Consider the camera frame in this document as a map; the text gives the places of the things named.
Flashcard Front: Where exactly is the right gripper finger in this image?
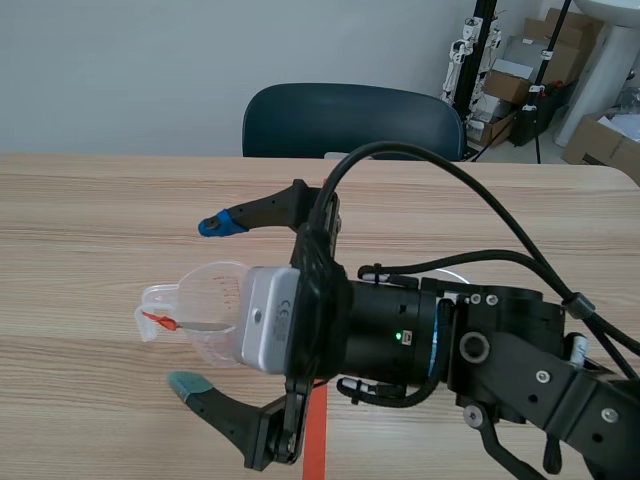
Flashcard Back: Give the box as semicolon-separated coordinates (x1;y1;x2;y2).
196;179;322;238
166;370;302;472

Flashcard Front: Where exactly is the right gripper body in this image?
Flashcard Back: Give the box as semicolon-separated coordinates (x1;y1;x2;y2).
283;188;440;452

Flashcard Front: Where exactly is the dark blue chair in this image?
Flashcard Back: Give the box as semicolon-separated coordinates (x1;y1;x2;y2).
241;82;467;162

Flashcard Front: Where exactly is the brown cardboard box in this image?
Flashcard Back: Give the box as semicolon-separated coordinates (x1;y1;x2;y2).
523;7;605;87
485;68;532;105
560;112;640;172

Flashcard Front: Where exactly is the black braided cable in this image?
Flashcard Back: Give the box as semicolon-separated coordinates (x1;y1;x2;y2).
336;370;446;407
357;249;571;307

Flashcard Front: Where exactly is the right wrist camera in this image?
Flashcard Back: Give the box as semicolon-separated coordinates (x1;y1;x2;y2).
240;266;302;376

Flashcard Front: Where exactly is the clear plastic beaker with handle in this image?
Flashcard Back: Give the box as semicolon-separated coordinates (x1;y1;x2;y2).
133;259;251;370

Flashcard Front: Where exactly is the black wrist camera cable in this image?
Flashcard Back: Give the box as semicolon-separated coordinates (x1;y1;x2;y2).
313;141;640;381

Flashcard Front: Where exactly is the black metal rail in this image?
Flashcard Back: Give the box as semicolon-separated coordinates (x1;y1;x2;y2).
457;0;499;117

